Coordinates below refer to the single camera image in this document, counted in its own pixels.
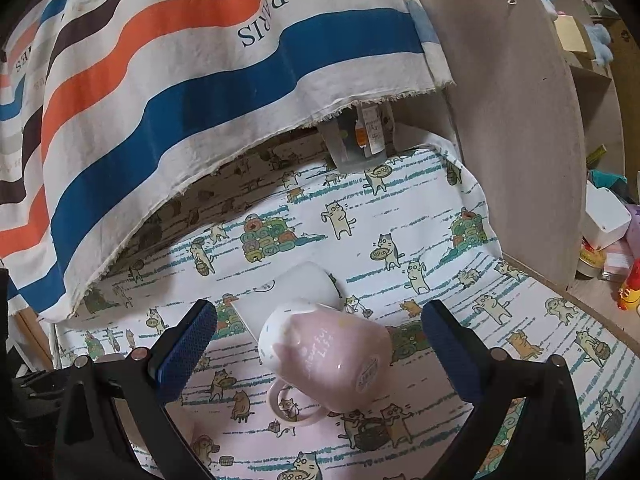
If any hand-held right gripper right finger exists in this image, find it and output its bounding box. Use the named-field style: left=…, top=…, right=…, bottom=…
left=421, top=299, right=587, bottom=480

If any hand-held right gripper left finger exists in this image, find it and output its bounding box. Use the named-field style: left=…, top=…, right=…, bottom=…
left=52, top=299, right=218, bottom=480

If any pink cup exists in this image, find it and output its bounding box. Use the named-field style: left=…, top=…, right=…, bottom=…
left=257, top=299, right=393, bottom=429

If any white cup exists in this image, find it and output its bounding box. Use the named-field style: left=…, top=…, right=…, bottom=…
left=231, top=261, right=346, bottom=340

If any cat printed tablecloth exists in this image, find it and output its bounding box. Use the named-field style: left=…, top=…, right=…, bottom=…
left=52, top=132, right=640, bottom=480

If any small jar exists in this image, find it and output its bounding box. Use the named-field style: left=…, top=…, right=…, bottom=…
left=576, top=242, right=607, bottom=281

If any dark object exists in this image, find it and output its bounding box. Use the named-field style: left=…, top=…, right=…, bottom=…
left=0, top=267, right=63, bottom=466

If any yellow red toy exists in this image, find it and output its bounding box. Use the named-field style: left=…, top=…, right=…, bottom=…
left=615, top=280, right=640, bottom=317

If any pink box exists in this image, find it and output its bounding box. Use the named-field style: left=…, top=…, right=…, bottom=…
left=602, top=247, right=638, bottom=282

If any white box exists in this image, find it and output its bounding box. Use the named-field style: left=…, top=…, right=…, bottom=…
left=581, top=180, right=634, bottom=252

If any clear plastic container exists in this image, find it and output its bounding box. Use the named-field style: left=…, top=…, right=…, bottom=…
left=320, top=101, right=397, bottom=172

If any wooden shelf unit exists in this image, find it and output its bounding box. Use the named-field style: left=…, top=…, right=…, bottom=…
left=385, top=0, right=640, bottom=341

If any striped cloth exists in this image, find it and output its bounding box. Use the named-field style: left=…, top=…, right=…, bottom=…
left=0, top=0, right=456, bottom=323

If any yellow notepad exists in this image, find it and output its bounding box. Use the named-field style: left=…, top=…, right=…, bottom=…
left=552, top=14, right=590, bottom=55

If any blue plush toy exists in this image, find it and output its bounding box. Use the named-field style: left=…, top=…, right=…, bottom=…
left=584, top=24, right=615, bottom=67

